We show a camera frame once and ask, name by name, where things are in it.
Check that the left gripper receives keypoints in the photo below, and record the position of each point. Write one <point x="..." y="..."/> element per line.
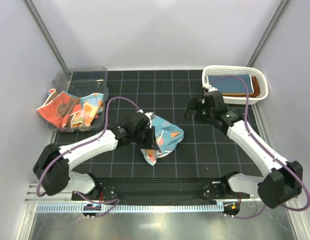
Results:
<point x="151" y="141"/>

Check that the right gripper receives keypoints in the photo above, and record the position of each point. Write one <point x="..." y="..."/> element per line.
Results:
<point x="196" y="104"/>

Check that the light blue dotted towel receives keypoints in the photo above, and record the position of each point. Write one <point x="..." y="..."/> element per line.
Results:
<point x="168" y="136"/>

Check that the yellow and blue towel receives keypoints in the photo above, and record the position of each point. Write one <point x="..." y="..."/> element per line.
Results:
<point x="215" y="80"/>

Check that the brown towel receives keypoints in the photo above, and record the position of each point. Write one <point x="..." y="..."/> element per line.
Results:
<point x="256" y="86"/>

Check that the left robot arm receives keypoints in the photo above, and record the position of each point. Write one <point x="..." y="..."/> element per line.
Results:
<point x="54" y="168"/>

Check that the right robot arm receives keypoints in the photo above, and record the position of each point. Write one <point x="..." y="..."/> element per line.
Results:
<point x="280" y="180"/>

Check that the black grid mat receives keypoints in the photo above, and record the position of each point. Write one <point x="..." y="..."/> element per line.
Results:
<point x="205" y="152"/>

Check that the salmon pink towel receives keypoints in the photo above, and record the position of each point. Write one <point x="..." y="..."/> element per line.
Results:
<point x="59" y="108"/>

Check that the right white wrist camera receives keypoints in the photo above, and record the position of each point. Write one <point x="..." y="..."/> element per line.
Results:
<point x="209" y="90"/>

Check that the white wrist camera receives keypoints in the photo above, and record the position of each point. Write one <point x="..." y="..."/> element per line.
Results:
<point x="209" y="90"/>
<point x="149" y="115"/>

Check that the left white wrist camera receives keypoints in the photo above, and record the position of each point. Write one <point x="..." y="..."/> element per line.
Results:
<point x="149" y="115"/>

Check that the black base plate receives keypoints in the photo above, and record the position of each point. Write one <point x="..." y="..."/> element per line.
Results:
<point x="171" y="188"/>

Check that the white slotted cable duct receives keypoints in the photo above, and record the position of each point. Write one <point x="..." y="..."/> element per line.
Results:
<point x="86" y="208"/>

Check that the aluminium rail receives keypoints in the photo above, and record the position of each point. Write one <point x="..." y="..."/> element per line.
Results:
<point x="67" y="195"/>

